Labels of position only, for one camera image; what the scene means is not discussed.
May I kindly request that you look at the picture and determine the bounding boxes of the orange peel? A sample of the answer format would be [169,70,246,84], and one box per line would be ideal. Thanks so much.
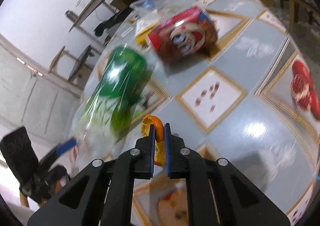
[141,115,166,166]

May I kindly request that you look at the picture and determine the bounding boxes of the green scream plastic bottle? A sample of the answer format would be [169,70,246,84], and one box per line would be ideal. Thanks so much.
[74,44,152,165]

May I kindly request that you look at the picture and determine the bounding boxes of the red tin can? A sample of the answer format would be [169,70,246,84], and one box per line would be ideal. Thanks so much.
[146,6,218,64]

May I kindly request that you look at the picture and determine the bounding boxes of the yellow medicine box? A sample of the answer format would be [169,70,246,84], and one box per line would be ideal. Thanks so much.
[135,21,159,45]

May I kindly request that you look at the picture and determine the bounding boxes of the clear plastic container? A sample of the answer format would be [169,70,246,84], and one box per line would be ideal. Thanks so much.
[130,0,184,23]

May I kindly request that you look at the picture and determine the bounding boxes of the blue wrapper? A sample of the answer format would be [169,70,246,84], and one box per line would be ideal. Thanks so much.
[142,0,156,11]

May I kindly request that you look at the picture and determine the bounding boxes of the white door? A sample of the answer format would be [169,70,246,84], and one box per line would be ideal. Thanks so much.
[1,42,79,143]

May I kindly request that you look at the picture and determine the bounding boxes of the fruit pattern tablecloth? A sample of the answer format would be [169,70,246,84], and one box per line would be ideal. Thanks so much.
[69,0,320,226]

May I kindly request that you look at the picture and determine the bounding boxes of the left wooden chair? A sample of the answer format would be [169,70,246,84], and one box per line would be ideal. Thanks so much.
[48,45,102,89]

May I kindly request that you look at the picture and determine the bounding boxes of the black clothes under table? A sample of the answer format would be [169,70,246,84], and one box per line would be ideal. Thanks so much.
[94,6,133,37]

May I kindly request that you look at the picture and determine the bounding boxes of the metal thermos flask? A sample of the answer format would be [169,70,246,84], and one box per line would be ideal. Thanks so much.
[65,10,78,23]

